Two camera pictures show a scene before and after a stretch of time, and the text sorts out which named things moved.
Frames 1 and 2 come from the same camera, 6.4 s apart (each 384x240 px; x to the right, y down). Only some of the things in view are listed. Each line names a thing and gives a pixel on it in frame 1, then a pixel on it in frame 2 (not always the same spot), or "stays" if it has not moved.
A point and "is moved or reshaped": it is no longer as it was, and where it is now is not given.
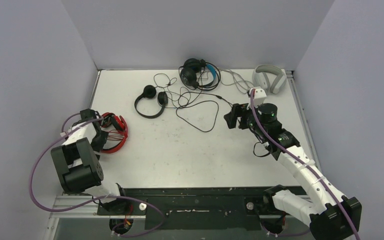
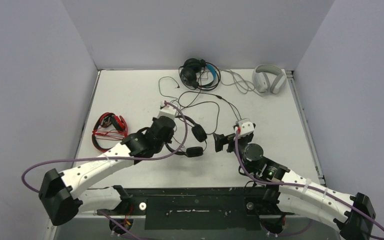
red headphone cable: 114,134 stays
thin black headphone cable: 179,98 is moved or reshaped
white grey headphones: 271,79 stays
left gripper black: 102,141 → 168,140
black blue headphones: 191,68 stays
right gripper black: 240,116 → 230,141
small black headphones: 149,92 → 199,133
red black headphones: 108,119 stays
